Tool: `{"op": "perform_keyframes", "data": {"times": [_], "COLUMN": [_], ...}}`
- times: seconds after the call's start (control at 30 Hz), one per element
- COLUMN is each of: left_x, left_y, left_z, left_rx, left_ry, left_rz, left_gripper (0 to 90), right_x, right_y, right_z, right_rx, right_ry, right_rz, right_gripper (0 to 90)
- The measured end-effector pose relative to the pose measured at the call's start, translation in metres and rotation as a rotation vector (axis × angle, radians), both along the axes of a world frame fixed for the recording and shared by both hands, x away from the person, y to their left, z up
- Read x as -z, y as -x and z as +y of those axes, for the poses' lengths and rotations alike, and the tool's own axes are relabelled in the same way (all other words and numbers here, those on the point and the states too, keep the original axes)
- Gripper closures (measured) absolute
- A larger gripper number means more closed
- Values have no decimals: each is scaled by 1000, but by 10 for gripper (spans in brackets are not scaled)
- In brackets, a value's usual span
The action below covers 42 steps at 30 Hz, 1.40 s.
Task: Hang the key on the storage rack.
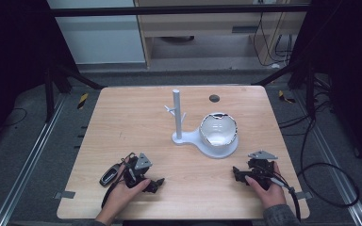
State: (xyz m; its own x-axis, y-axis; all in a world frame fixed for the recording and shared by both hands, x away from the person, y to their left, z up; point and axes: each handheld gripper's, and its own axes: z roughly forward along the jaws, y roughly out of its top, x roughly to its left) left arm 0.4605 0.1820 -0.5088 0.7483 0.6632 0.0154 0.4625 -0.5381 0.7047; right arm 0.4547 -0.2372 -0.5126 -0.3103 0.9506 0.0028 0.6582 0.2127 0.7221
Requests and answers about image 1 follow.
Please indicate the dark curtain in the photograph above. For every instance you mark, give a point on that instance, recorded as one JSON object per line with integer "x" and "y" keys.
{"x": 12, "y": 62}
{"x": 352, "y": 78}

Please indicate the person's left hand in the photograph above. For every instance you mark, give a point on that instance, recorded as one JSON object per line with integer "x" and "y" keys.
{"x": 121, "y": 194}

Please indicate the white cabinet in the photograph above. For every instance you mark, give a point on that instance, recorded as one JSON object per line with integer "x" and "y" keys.
{"x": 100, "y": 37}

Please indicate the black horizontal frame bar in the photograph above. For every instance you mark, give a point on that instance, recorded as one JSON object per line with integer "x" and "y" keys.
{"x": 169, "y": 11}

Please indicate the person's right hand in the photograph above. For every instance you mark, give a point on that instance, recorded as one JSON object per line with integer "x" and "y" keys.
{"x": 271, "y": 194}

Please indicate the metal floor rail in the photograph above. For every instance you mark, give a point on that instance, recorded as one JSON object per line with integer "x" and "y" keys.
{"x": 336, "y": 175}
{"x": 28, "y": 157}

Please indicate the black frame stand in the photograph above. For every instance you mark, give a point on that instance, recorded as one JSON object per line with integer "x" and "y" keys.
{"x": 309, "y": 91}
{"x": 49, "y": 94}

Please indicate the white key holder stand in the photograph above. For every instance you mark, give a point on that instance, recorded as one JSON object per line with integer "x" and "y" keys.
{"x": 182, "y": 138}

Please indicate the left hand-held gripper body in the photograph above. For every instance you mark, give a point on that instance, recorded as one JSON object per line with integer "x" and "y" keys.
{"x": 137, "y": 168}

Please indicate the yellow black striped tape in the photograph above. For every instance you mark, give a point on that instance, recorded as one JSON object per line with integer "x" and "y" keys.
{"x": 285, "y": 97}
{"x": 82, "y": 101}

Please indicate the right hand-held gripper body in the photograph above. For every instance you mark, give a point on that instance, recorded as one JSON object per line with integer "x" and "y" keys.
{"x": 261, "y": 169}

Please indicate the grey tape piece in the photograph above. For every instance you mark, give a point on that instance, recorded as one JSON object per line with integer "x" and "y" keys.
{"x": 304, "y": 195}
{"x": 65, "y": 195}

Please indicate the white ceramic bowl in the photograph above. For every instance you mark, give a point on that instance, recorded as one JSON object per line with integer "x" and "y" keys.
{"x": 218, "y": 130}

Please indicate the black car key fob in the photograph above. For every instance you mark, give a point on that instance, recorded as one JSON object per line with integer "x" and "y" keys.
{"x": 109, "y": 175}

